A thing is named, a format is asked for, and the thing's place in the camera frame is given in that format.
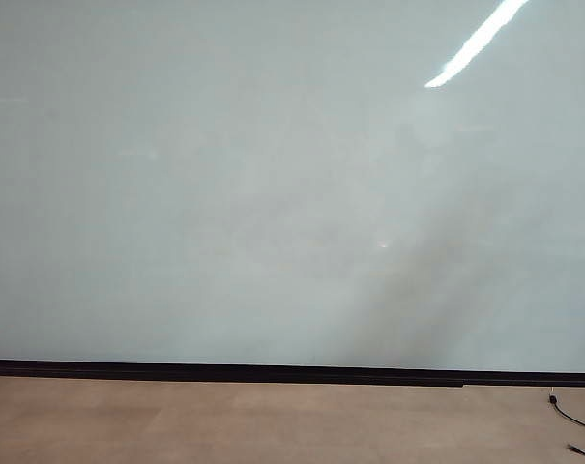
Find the large white whiteboard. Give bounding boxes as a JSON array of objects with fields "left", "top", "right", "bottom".
[{"left": 0, "top": 0, "right": 585, "bottom": 376}]

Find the black whiteboard pen tray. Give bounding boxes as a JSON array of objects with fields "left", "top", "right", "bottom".
[{"left": 0, "top": 370, "right": 466, "bottom": 389}]

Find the black cable with plug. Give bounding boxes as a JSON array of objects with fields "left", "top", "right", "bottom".
[{"left": 547, "top": 393, "right": 585, "bottom": 433}]

